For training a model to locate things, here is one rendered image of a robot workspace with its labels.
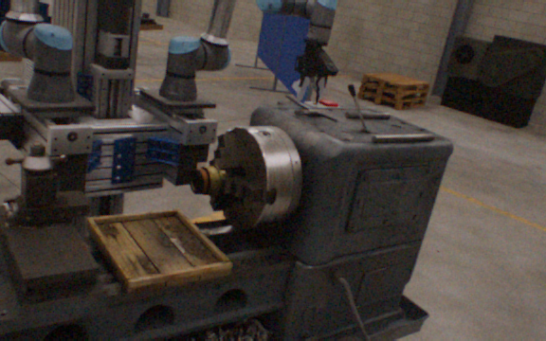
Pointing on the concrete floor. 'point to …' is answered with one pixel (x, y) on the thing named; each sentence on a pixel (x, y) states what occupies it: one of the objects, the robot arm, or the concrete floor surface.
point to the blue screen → (282, 50)
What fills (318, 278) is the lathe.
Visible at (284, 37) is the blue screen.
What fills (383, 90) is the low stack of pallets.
